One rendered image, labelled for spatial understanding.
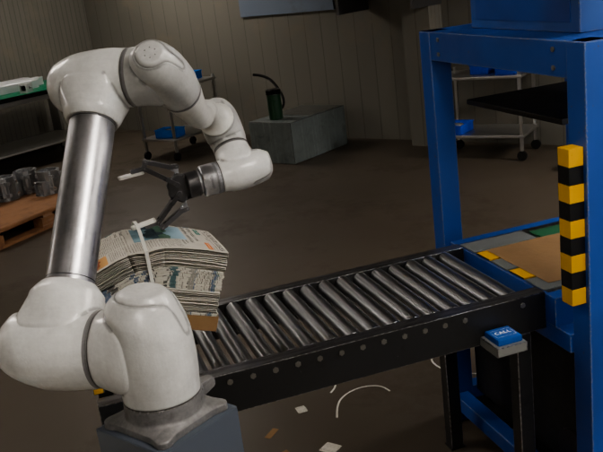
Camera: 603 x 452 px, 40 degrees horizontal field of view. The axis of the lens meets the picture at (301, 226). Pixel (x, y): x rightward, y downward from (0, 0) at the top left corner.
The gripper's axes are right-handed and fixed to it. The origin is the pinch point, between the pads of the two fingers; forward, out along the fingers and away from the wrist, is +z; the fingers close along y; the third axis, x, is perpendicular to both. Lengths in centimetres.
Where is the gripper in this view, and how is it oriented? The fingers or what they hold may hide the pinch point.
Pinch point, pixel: (128, 201)
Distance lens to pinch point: 233.2
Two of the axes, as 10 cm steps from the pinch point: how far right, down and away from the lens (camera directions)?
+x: -3.1, -2.2, 9.3
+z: -9.3, 2.7, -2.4
